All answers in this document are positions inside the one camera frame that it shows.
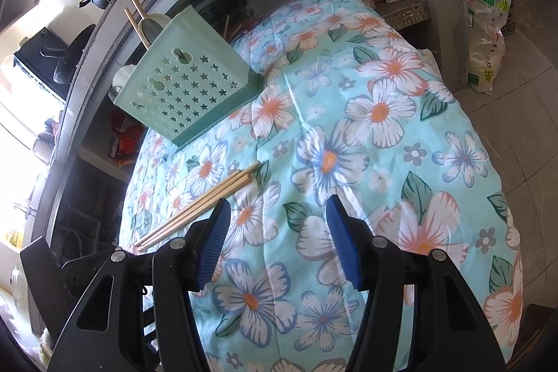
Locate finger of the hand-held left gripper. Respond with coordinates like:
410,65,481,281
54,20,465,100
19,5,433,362
20,236,94,338

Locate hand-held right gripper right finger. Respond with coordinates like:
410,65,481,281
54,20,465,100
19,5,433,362
325,194,508,372

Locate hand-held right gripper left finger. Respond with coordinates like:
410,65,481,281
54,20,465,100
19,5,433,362
47,198,232,372

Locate wooden chopstick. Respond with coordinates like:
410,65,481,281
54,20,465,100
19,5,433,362
124,8,151,50
138,174,254,248
122,0,149,21
174,162,262,216
133,170,242,246

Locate green plastic utensil holder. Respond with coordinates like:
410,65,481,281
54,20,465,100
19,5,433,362
109,5,264,148

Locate metal spoon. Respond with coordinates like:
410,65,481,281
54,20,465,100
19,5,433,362
139,15,173,48

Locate metal faucet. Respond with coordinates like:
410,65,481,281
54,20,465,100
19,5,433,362
13,202,38,220

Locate grey drain pipes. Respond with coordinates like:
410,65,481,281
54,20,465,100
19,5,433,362
52,180,127,255

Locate floral blanket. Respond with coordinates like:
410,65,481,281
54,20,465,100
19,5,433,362
118,0,524,372

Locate white jug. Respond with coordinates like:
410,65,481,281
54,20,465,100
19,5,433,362
32,137,53,164

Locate red snack packet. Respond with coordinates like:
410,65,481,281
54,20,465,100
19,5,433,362
111,111,146,164

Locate white shell-shaped scoop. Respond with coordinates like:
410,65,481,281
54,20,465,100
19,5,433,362
109,64,134,105

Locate black panel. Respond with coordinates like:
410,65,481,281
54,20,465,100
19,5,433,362
13,28,88,103

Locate black wok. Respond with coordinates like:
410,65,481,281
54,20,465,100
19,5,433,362
41,23,97,85

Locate pile of wooden chopsticks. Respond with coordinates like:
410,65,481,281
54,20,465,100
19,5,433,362
222,15,242,41

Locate white green rice sack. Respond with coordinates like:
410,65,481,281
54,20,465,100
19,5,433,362
464,0,513,94

